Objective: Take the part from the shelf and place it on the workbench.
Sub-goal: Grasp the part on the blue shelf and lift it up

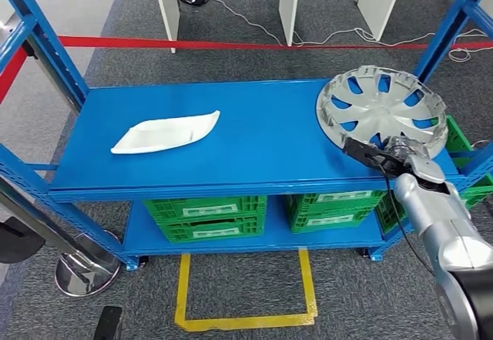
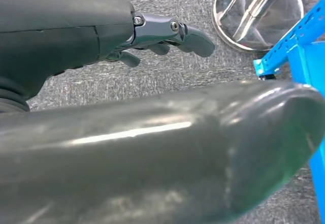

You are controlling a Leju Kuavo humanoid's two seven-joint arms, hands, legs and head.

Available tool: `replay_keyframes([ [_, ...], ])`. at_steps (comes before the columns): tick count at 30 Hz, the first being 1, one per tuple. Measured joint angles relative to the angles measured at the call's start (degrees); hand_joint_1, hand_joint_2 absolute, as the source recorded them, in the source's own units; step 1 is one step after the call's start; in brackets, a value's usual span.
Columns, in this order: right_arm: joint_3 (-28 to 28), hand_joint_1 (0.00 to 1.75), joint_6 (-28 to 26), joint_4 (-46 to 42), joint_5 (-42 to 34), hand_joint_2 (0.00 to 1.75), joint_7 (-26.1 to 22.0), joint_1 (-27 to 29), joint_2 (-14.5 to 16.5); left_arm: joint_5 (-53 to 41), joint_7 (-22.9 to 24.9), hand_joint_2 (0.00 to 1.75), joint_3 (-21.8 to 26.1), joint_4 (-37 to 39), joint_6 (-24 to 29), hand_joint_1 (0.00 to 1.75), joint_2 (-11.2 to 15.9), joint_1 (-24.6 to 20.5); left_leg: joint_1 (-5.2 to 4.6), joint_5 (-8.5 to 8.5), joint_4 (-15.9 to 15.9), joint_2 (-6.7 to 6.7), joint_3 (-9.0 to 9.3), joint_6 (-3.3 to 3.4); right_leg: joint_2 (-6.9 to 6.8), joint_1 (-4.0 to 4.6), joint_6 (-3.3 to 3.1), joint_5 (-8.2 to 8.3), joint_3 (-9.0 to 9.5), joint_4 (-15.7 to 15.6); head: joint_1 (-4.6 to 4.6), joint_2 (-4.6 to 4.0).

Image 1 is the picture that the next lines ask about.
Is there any white plastic trim part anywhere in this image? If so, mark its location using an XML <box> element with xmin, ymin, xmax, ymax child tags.
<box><xmin>111</xmin><ymin>110</ymin><xmax>221</xmax><ymax>155</ymax></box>

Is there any black camera cable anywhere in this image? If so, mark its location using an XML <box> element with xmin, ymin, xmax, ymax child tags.
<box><xmin>379</xmin><ymin>161</ymin><xmax>436</xmax><ymax>278</ymax></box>

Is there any blue metal shelf rack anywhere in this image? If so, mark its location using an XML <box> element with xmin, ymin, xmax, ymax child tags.
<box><xmin>0</xmin><ymin>0</ymin><xmax>493</xmax><ymax>272</ymax></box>

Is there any red barrier belt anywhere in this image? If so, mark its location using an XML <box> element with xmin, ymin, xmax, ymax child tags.
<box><xmin>57</xmin><ymin>35</ymin><xmax>493</xmax><ymax>52</ymax></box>
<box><xmin>0</xmin><ymin>46</ymin><xmax>29</xmax><ymax>105</ymax></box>

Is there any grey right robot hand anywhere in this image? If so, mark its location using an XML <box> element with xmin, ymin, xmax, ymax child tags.
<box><xmin>385</xmin><ymin>134</ymin><xmax>430</xmax><ymax>167</ymax></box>

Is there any coiled white cable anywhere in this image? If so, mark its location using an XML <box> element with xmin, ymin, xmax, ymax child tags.
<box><xmin>449</xmin><ymin>29</ymin><xmax>493</xmax><ymax>64</ymax></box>

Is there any silver wheel hubcap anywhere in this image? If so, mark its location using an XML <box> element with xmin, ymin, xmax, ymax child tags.
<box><xmin>316</xmin><ymin>65</ymin><xmax>449</xmax><ymax>160</ymax></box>

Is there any wide white table leg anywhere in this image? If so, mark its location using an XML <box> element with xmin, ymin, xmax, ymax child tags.
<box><xmin>356</xmin><ymin>0</ymin><xmax>408</xmax><ymax>42</ymax></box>

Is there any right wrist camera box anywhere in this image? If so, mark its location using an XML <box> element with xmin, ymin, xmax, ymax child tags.
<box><xmin>341</xmin><ymin>136</ymin><xmax>406</xmax><ymax>178</ymax></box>

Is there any chrome stanchion post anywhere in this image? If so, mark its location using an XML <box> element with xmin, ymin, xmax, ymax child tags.
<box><xmin>0</xmin><ymin>173</ymin><xmax>122</xmax><ymax>298</ymax></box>
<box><xmin>21</xmin><ymin>36</ymin><xmax>84</xmax><ymax>116</ymax></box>

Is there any white floor cable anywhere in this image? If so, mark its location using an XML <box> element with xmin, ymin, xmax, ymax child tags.
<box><xmin>210</xmin><ymin>0</ymin><xmax>436</xmax><ymax>49</ymax></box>

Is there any black robot foot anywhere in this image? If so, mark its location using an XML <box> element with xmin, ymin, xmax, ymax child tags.
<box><xmin>93</xmin><ymin>305</ymin><xmax>124</xmax><ymax>340</ymax></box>

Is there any black stanchion post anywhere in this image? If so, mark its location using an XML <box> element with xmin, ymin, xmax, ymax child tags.
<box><xmin>0</xmin><ymin>216</ymin><xmax>46</xmax><ymax>264</ymax></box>

